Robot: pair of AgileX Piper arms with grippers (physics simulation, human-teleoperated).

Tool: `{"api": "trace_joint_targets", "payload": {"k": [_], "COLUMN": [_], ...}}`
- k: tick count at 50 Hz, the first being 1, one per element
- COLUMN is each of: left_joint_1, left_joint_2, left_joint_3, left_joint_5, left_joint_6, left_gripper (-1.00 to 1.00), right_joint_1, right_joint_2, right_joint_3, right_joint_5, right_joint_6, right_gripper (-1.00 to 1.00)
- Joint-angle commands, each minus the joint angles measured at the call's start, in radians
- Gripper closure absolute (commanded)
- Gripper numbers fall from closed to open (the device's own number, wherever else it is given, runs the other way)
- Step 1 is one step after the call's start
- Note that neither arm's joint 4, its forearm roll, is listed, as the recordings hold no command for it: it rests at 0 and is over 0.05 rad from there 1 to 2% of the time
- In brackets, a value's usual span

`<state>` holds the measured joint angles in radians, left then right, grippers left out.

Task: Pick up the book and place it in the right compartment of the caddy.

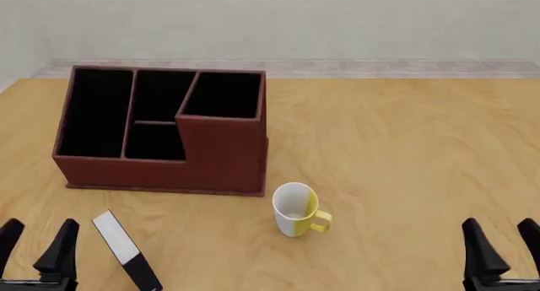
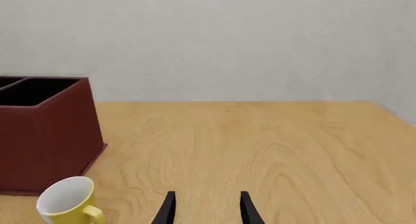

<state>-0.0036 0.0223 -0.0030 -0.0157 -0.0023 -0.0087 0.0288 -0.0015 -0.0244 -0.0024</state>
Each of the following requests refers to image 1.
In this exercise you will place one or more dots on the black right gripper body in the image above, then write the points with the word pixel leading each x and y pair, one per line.
pixel 502 284

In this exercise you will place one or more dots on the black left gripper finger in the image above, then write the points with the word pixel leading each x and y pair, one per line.
pixel 7 237
pixel 59 253

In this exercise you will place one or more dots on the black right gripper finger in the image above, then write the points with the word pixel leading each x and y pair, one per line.
pixel 483 253
pixel 530 234

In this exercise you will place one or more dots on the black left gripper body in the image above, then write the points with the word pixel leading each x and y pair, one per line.
pixel 42 285

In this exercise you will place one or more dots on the black book with white pages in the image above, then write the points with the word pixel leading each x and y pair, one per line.
pixel 122 246

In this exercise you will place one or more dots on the red-brown desk caddy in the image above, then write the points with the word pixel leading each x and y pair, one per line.
pixel 219 155

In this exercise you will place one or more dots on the white and yellow mug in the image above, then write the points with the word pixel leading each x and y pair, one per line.
pixel 294 208

